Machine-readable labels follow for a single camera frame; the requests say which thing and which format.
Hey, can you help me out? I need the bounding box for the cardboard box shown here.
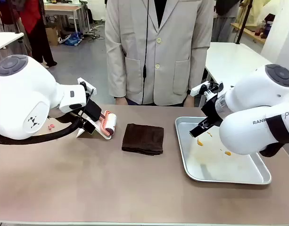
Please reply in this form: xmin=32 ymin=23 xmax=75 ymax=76
xmin=45 ymin=25 xmax=61 ymax=47

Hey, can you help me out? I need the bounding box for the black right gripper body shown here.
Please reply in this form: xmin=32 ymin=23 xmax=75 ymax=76
xmin=200 ymin=95 xmax=224 ymax=129

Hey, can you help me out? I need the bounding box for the silver metal tray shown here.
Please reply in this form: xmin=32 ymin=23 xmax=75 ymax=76
xmin=174 ymin=116 xmax=272 ymax=185

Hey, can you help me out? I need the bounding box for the blue plastic bag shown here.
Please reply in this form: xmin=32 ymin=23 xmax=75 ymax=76
xmin=63 ymin=32 xmax=83 ymax=47

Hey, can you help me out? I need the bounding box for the small white side table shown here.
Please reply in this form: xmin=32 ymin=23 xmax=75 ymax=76
xmin=0 ymin=32 xmax=25 ymax=54

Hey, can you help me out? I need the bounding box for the black slanted pole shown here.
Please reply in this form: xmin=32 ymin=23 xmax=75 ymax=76
xmin=235 ymin=0 xmax=251 ymax=45

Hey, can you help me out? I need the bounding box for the pink-handled white lint roller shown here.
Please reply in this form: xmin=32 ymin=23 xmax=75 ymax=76
xmin=99 ymin=110 xmax=118 ymax=137

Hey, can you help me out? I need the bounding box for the person in beige jacket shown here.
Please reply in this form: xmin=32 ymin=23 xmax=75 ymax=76
xmin=104 ymin=0 xmax=215 ymax=107

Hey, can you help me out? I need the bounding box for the large white side table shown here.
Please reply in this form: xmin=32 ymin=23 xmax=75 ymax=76
xmin=198 ymin=41 xmax=274 ymax=108

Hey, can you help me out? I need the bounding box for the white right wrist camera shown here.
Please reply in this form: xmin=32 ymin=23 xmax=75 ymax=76
xmin=190 ymin=81 xmax=218 ymax=99

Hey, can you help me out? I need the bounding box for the person in red and black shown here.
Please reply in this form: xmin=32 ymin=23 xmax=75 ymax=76
xmin=17 ymin=0 xmax=58 ymax=69

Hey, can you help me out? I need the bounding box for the person's left hand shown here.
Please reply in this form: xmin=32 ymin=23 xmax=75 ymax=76
xmin=183 ymin=95 xmax=195 ymax=108

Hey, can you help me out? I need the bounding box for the wooden shelf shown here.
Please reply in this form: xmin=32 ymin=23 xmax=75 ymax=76
xmin=230 ymin=22 xmax=267 ymax=44

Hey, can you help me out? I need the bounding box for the dark brown cloth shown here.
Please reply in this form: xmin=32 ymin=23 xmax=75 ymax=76
xmin=121 ymin=123 xmax=165 ymax=156

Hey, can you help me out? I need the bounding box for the black left arm cable sleeve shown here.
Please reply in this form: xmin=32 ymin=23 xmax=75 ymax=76
xmin=0 ymin=112 xmax=83 ymax=145

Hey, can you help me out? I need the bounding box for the white folded roller stand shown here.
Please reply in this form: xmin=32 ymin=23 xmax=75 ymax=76
xmin=76 ymin=115 xmax=114 ymax=141

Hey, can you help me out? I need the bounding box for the pale yellow fabric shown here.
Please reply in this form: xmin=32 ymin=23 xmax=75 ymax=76
xmin=237 ymin=0 xmax=272 ymax=26

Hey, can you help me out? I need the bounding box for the black right arm cable sleeve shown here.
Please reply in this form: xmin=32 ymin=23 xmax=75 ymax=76
xmin=259 ymin=114 xmax=289 ymax=158

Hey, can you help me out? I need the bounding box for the person in grey robe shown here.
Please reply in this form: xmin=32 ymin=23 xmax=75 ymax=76
xmin=211 ymin=0 xmax=240 ymax=43

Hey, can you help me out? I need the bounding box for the black lavalier cable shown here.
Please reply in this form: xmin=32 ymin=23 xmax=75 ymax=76
xmin=141 ymin=0 xmax=150 ymax=105

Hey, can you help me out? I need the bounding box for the wooden top desk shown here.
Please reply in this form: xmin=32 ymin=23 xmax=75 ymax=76
xmin=43 ymin=2 xmax=91 ymax=33

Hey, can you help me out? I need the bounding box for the black arm cable sleeve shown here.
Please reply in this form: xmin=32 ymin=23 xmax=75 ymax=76
xmin=0 ymin=112 xmax=83 ymax=145
xmin=259 ymin=114 xmax=289 ymax=158

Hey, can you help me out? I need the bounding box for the dark jar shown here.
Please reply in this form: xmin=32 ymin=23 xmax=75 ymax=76
xmin=264 ymin=20 xmax=274 ymax=38

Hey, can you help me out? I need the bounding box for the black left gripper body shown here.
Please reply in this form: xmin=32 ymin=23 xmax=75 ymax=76
xmin=83 ymin=100 xmax=102 ymax=122

